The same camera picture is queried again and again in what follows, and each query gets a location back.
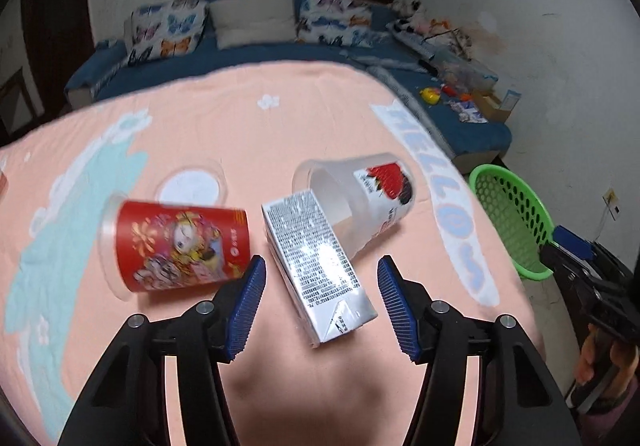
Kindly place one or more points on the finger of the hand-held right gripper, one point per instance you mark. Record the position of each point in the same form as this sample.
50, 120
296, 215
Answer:
572, 241
560, 261

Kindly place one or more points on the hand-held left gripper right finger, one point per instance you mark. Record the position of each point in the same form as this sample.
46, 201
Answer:
397, 311

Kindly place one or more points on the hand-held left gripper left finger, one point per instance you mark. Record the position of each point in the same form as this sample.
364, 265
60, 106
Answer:
245, 311

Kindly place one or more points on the green plastic mesh basket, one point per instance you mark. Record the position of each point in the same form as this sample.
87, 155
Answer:
535, 272

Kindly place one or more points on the grey milk carton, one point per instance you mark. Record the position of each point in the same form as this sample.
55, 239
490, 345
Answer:
320, 266

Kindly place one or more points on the person's right forearm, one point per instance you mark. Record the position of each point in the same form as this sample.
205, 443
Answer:
607, 426

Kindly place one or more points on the person's right hand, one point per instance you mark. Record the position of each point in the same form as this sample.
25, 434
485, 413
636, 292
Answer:
620, 366

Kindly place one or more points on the red printed plastic cup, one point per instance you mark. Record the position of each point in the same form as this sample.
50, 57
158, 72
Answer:
175, 246

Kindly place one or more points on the strawberry print plastic cup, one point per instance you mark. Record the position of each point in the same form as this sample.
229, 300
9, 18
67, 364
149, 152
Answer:
380, 196

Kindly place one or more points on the clear round plastic lid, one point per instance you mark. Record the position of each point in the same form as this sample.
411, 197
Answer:
192, 186

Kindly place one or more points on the blue sofa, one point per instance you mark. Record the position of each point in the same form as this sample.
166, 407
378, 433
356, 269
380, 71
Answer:
480, 139

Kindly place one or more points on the blue and white card box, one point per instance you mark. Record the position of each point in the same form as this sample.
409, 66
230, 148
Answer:
511, 100

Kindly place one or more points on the cardboard box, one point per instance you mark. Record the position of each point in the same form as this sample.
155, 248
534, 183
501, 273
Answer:
492, 106

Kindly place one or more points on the printed paper sheet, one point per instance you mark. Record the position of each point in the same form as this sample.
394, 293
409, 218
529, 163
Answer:
467, 114

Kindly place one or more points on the pink flowered blanket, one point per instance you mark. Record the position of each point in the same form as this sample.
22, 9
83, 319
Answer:
300, 126

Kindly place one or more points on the small red orange toy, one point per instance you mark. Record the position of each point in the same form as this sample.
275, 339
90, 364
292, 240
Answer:
450, 90

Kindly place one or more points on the clear storage box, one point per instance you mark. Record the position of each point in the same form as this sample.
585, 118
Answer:
470, 71

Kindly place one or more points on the yellow toy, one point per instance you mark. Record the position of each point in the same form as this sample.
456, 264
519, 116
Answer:
430, 95

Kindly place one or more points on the black remote control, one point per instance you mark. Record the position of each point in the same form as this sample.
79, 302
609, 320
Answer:
429, 66

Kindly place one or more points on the black and white plush cow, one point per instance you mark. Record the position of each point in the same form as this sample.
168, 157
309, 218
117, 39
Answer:
410, 11

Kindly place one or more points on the beige pillow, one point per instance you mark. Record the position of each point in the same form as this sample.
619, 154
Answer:
252, 19

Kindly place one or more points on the butterfly print pillow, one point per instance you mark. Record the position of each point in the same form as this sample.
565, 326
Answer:
165, 29
332, 19

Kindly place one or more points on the dark wooden stand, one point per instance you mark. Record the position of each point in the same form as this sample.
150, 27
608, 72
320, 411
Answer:
15, 101

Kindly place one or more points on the white wall socket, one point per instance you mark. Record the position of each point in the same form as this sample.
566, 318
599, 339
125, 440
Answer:
612, 206

